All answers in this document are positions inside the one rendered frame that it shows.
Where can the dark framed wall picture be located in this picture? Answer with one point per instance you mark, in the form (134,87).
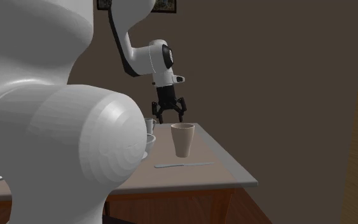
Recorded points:
(164,5)

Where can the small white plate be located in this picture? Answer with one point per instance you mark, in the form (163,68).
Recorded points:
(144,156)

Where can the white mug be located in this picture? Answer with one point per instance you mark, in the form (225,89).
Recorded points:
(149,125)

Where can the beige tall cup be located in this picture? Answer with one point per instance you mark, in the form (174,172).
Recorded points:
(182,139)

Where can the grey table knife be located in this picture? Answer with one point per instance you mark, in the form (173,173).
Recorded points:
(178,165)

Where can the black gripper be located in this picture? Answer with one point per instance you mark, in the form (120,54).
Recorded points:
(166,96)

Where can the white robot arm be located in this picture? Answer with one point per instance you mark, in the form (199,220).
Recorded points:
(57,130)

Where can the wooden table with grey top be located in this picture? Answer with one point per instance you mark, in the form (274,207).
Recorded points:
(172,208)

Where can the white bowl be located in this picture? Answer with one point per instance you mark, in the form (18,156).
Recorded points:
(150,142)

